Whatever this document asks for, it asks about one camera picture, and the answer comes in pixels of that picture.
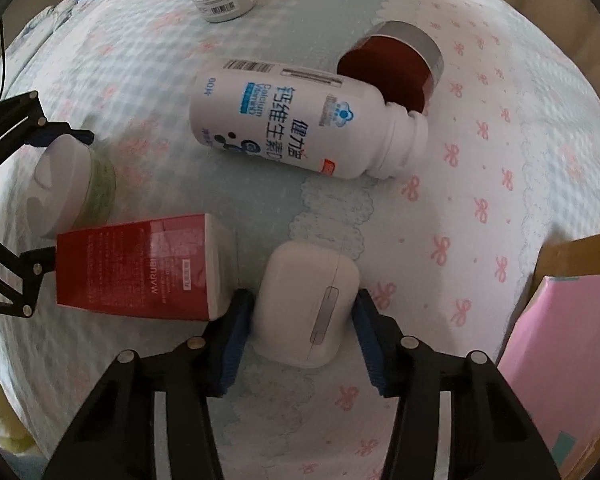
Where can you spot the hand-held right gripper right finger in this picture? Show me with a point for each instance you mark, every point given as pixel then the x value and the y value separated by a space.
pixel 370 340

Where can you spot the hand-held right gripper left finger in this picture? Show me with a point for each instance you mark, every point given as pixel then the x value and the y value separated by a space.
pixel 235 340

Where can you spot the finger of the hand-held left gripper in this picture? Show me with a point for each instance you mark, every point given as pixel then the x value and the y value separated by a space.
pixel 65 136
pixel 35 260

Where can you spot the white lidded green jar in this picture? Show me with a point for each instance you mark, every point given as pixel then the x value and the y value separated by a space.
pixel 65 185

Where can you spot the white earbuds case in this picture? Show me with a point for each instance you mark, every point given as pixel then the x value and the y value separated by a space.
pixel 300 300

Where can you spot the red carton box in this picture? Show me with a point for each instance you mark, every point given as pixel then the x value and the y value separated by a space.
pixel 130 265

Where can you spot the cardboard box pink lining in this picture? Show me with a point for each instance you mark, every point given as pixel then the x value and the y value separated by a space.
pixel 555 340

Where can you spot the white supplement bottle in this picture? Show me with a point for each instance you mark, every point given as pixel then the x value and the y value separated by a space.
pixel 280 115

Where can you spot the dark red jar silver lid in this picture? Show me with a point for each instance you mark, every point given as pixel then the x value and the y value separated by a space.
pixel 395 70

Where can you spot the crumpled white blue cloth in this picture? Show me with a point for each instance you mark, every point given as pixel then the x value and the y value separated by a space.
pixel 67 6

